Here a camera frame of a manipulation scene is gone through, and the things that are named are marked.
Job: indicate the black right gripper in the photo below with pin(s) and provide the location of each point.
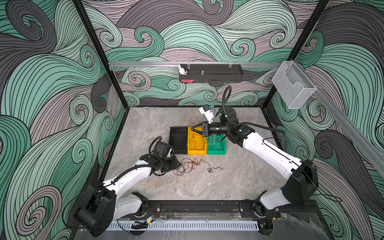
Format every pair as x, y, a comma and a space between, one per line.
206, 130

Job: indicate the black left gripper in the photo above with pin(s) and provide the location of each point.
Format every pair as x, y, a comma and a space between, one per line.
174, 164

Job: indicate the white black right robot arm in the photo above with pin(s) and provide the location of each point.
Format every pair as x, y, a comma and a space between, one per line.
301, 176

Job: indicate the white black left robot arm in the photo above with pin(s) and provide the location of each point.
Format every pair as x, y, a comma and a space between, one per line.
103, 202

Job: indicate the yellow storage bin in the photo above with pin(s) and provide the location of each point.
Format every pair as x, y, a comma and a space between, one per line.
196, 146

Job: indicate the green storage bin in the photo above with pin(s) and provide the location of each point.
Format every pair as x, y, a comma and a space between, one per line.
216, 145

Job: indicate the black storage bin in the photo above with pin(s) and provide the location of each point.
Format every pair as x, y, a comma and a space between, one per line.
178, 139

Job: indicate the white rabbit figurine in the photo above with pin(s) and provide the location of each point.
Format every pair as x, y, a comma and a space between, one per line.
182, 71

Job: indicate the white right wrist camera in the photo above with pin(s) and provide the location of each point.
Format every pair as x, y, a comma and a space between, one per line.
207, 111

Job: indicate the black wall shelf tray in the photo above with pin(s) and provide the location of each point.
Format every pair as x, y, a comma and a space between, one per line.
213, 74

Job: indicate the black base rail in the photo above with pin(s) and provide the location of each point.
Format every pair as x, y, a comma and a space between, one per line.
245, 208

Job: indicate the aluminium wall rail back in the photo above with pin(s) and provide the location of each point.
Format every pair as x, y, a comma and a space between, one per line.
166, 64

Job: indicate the white slotted cable duct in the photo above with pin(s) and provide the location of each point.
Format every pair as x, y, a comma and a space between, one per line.
179, 225

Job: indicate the clear plastic wall holder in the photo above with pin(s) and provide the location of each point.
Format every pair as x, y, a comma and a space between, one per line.
293, 84

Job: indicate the black corner frame post left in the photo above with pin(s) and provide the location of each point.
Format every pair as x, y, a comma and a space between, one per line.
100, 52

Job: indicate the black corner frame post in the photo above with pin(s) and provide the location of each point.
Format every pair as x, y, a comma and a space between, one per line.
100, 52
310, 25

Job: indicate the black corner frame post right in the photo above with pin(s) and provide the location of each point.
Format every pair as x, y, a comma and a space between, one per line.
310, 25

